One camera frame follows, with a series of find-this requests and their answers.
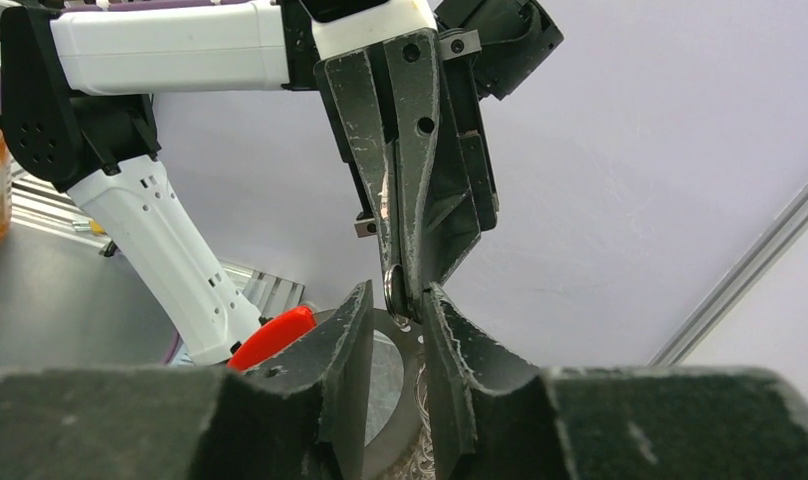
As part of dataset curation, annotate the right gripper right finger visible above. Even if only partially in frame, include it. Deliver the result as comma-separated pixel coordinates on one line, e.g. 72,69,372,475
424,284,544,479

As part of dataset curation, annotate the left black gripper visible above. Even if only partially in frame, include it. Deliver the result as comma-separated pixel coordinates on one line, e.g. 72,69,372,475
314,1,563,322

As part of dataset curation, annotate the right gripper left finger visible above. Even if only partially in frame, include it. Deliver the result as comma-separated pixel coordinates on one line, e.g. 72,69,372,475
242,281,374,479

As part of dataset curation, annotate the metal keyring with red handle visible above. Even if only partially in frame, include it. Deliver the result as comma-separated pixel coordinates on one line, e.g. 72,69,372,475
227,302,435,479

